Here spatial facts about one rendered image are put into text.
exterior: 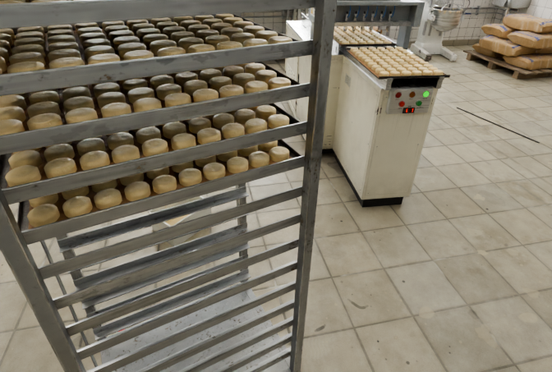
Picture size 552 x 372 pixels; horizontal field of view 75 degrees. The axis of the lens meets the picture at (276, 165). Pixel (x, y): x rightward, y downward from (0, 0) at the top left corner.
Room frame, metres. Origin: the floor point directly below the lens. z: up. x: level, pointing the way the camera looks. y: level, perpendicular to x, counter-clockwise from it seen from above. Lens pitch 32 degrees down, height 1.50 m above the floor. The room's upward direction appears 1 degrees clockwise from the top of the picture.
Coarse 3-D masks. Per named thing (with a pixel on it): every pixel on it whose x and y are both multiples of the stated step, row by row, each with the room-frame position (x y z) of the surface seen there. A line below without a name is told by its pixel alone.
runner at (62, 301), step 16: (272, 224) 0.71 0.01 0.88; (288, 224) 0.73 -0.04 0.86; (224, 240) 0.65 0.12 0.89; (240, 240) 0.67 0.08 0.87; (176, 256) 0.59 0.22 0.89; (192, 256) 0.61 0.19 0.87; (144, 272) 0.55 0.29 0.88; (160, 272) 0.57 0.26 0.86; (96, 288) 0.50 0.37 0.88; (112, 288) 0.52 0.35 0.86; (64, 304) 0.47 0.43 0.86
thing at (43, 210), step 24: (264, 144) 0.82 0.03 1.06; (168, 168) 0.72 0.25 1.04; (192, 168) 0.69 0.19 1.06; (216, 168) 0.69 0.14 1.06; (240, 168) 0.70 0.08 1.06; (72, 192) 0.59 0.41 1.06; (96, 192) 0.62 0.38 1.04; (120, 192) 0.60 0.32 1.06; (144, 192) 0.60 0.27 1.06; (48, 216) 0.52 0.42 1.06; (72, 216) 0.53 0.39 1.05
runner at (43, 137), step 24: (240, 96) 0.67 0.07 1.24; (264, 96) 0.70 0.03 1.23; (288, 96) 0.73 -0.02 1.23; (96, 120) 0.54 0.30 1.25; (120, 120) 0.56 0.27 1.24; (144, 120) 0.58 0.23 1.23; (168, 120) 0.60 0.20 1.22; (0, 144) 0.48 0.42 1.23; (24, 144) 0.49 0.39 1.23; (48, 144) 0.51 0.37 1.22
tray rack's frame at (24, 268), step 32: (0, 192) 0.45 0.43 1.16; (0, 224) 0.43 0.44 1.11; (32, 256) 0.46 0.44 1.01; (64, 256) 0.82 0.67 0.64; (32, 288) 0.43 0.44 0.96; (64, 288) 0.65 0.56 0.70; (192, 320) 0.94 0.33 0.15; (64, 352) 0.43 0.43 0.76; (128, 352) 0.80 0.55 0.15; (160, 352) 0.80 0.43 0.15
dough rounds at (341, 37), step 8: (336, 32) 2.97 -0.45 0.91; (344, 32) 2.94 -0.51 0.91; (352, 32) 2.94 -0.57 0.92; (360, 32) 2.95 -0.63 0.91; (368, 32) 2.96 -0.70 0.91; (336, 40) 2.71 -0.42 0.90; (344, 40) 2.63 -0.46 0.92; (352, 40) 2.64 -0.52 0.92; (360, 40) 2.64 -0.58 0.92; (368, 40) 2.65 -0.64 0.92; (376, 40) 2.66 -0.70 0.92; (384, 40) 2.67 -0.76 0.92
